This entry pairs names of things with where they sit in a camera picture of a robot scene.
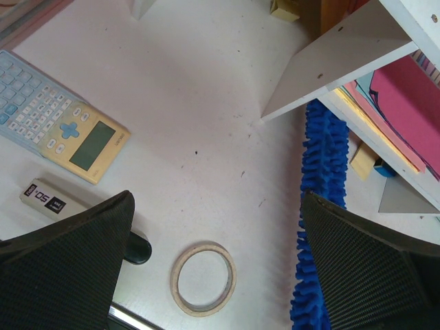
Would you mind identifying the calculator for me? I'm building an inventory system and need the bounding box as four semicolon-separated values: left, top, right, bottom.
1;50;131;184

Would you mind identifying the stack of coloured paper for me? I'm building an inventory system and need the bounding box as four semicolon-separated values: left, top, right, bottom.
340;56;439;179

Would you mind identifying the yellow sticky note pad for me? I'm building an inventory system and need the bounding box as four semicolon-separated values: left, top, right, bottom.
270;0;300;23

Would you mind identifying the blue microfiber duster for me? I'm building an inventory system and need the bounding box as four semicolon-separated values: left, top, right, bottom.
290;100;349;329

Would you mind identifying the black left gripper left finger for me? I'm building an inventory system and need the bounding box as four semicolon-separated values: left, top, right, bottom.
1;190;135;329

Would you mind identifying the masking tape roll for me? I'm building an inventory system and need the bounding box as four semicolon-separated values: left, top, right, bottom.
170;241;237;318

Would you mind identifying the white staples box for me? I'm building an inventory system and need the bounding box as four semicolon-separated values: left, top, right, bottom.
19;179;90;221

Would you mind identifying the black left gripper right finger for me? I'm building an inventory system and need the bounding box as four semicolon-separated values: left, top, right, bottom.
301;191;439;329

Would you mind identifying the black stapler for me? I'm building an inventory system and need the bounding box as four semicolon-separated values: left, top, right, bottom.
104;232;161;329

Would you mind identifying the white wooden bookshelf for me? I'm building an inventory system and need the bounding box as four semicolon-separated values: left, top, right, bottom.
261;1;439;214

